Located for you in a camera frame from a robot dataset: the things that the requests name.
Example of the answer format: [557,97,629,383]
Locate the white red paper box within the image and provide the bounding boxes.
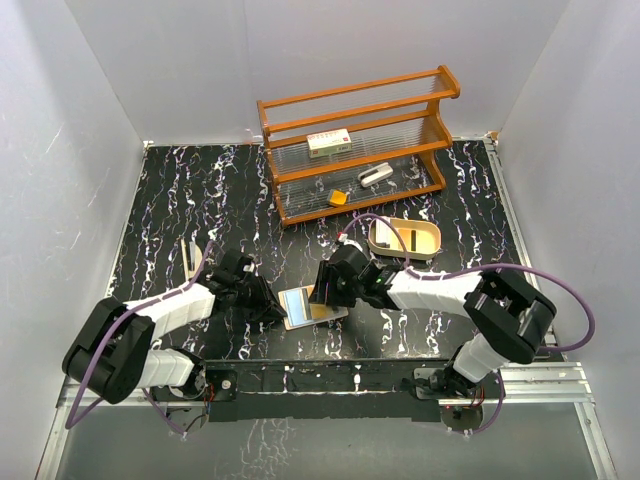
[306,129,352,158]

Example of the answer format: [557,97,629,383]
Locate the black front base bar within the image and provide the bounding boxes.
[149,358,501,424]

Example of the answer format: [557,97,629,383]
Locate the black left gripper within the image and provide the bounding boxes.
[232,273,285,322]

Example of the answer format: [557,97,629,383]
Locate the yellow tape measure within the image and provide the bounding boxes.
[327,189,349,207]

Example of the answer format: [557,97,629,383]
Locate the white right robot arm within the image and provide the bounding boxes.
[310,245,557,397]

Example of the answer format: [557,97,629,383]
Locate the orange wooden shelf rack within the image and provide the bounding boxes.
[257,65,461,226]

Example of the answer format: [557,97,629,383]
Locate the aluminium frame rail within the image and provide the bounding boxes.
[38,145,615,479]

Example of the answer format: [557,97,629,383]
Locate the credit card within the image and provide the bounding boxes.
[309,303,340,322]

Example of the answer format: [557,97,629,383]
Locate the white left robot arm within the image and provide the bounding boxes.
[62,249,286,404]

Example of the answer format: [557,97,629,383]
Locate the beige oval tray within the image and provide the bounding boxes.
[368,217,441,261]

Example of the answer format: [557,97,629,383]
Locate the stack of cards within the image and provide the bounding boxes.
[374,217,395,248]

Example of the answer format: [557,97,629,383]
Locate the cream leather card holder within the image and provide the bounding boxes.
[278,285,349,331]

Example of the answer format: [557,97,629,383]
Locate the white stapler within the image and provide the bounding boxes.
[358,162,393,188]

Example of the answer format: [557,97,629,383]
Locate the card with black stripe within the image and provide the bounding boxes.
[398,228,418,252]

